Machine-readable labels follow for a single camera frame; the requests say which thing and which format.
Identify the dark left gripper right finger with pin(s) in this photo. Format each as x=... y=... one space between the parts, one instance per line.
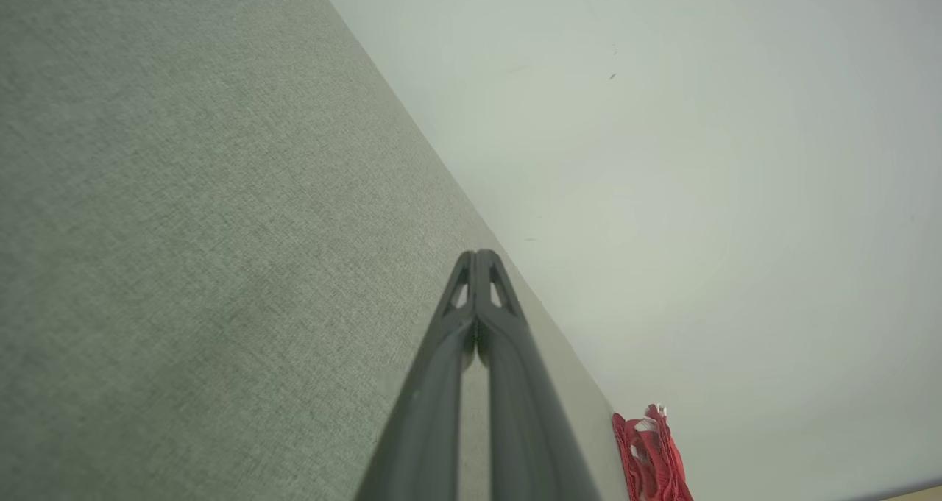
x=526 y=427

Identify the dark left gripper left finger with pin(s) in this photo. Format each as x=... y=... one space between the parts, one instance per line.
x=430 y=413

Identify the red jersey with black numbers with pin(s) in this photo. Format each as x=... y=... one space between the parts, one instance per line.
x=651 y=460

